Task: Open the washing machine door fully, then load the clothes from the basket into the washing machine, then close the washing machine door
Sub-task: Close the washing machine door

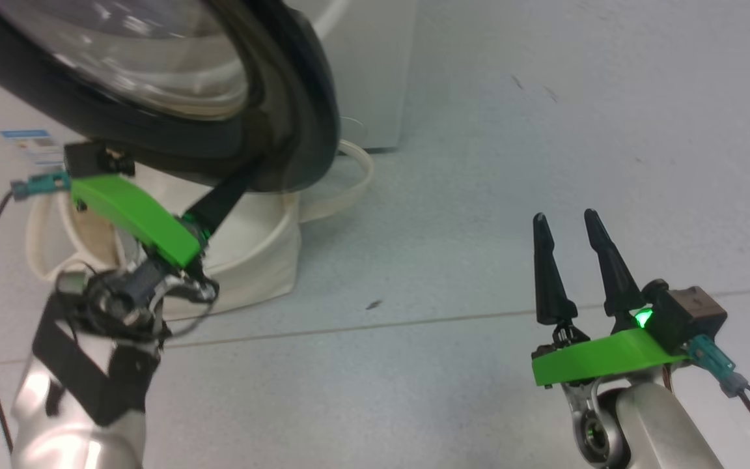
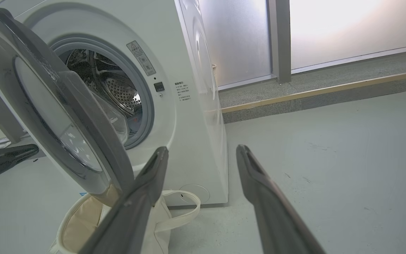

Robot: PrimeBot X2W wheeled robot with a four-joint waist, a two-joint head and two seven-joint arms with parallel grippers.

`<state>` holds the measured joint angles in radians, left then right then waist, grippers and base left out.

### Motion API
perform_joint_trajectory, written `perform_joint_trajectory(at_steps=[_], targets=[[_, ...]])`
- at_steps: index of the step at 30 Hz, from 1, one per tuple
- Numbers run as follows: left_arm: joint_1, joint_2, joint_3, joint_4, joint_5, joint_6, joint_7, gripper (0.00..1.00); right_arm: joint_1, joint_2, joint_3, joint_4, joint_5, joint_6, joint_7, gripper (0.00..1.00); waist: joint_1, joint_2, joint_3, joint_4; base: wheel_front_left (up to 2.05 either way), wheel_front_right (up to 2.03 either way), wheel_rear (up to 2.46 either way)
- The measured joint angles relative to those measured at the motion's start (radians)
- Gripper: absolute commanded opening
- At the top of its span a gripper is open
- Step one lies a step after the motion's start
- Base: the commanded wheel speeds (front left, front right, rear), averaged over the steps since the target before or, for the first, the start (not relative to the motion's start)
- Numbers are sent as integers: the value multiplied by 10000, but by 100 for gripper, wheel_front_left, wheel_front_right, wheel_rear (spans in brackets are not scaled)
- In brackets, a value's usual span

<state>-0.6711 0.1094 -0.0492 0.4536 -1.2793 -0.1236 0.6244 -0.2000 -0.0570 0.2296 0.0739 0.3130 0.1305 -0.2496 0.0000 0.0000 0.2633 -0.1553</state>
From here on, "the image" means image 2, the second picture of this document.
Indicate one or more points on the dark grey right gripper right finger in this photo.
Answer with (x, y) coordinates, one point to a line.
(273, 211)

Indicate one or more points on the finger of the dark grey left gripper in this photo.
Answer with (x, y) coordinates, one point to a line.
(2, 162)

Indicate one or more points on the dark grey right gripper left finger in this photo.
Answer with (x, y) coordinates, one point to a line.
(132, 211)

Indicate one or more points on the round glass washing machine door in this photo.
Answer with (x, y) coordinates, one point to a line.
(65, 116)

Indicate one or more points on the blue patterned garment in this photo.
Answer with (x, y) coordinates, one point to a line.
(135, 121)

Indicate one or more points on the cream canvas laundry basket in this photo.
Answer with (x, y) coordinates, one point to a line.
(178, 215)

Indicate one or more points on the white front-load washing machine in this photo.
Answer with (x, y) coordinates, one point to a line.
(189, 148)

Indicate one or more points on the wooden floor step strip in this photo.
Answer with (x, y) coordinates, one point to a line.
(323, 90)

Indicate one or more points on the white window frame rail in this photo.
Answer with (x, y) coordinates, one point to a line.
(347, 58)

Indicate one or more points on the grey window frame post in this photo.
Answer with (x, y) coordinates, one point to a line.
(280, 38)

